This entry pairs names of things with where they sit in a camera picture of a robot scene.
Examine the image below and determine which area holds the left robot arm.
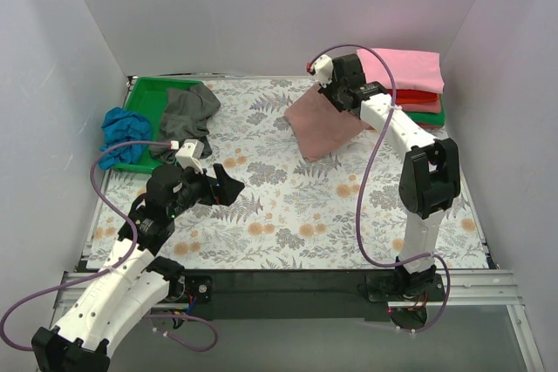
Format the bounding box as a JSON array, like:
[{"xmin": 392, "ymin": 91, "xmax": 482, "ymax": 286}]
[{"xmin": 31, "ymin": 164, "xmax": 244, "ymax": 371}]

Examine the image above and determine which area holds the green folded t-shirt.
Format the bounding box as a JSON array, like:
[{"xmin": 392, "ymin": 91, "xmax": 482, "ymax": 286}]
[{"xmin": 407, "ymin": 98, "xmax": 446, "ymax": 127}]

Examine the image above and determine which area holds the green plastic tray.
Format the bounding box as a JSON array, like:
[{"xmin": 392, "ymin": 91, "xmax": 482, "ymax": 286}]
[{"xmin": 112, "ymin": 77, "xmax": 200, "ymax": 174}]

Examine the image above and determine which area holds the purple cable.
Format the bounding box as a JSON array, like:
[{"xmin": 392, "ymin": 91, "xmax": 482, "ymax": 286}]
[
  {"xmin": 307, "ymin": 44, "xmax": 451, "ymax": 335},
  {"xmin": 0, "ymin": 139, "xmax": 219, "ymax": 353}
]

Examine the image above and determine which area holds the grey t-shirt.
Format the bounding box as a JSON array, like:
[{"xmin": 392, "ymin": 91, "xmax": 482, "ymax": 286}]
[{"xmin": 157, "ymin": 83, "xmax": 221, "ymax": 159}]

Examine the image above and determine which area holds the floral patterned table mat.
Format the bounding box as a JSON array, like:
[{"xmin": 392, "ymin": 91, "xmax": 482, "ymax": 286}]
[{"xmin": 85, "ymin": 77, "xmax": 489, "ymax": 270}]

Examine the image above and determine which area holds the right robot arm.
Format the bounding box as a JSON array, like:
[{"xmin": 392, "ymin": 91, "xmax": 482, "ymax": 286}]
[{"xmin": 307, "ymin": 53, "xmax": 461, "ymax": 301}]

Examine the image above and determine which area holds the light pink folded t-shirt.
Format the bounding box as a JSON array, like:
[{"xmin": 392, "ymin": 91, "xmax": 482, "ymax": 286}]
[{"xmin": 357, "ymin": 49, "xmax": 445, "ymax": 94}]

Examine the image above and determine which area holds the blue crumpled t-shirt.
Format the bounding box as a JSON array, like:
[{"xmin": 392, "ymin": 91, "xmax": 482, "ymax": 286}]
[{"xmin": 99, "ymin": 107, "xmax": 153, "ymax": 170}]

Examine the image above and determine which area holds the aluminium frame rail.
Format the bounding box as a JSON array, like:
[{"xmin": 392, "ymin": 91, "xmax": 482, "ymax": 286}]
[{"xmin": 47, "ymin": 269, "xmax": 543, "ymax": 371}]

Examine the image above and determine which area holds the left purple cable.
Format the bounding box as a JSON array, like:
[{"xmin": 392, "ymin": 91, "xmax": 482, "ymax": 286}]
[{"xmin": 0, "ymin": 139, "xmax": 219, "ymax": 353}]

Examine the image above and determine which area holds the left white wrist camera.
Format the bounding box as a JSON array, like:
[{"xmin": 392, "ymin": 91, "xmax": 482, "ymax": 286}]
[{"xmin": 170, "ymin": 139, "xmax": 204, "ymax": 173}]

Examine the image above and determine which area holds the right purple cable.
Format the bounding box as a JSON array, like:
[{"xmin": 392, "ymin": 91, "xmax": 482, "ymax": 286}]
[{"xmin": 307, "ymin": 44, "xmax": 451, "ymax": 335}]

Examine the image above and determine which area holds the dusty pink printed t-shirt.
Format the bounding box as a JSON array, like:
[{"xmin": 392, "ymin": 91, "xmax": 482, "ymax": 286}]
[{"xmin": 284, "ymin": 84, "xmax": 371, "ymax": 161}]

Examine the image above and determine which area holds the salmon folded t-shirt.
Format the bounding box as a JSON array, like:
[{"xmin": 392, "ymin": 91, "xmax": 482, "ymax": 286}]
[{"xmin": 399, "ymin": 99, "xmax": 442, "ymax": 114}]

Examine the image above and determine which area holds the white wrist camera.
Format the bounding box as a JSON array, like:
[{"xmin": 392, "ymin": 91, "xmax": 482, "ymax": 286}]
[
  {"xmin": 306, "ymin": 54, "xmax": 334, "ymax": 88},
  {"xmin": 170, "ymin": 139, "xmax": 204, "ymax": 173}
]

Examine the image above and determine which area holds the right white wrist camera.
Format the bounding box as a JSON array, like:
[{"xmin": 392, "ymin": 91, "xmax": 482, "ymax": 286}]
[{"xmin": 306, "ymin": 54, "xmax": 334, "ymax": 88}]

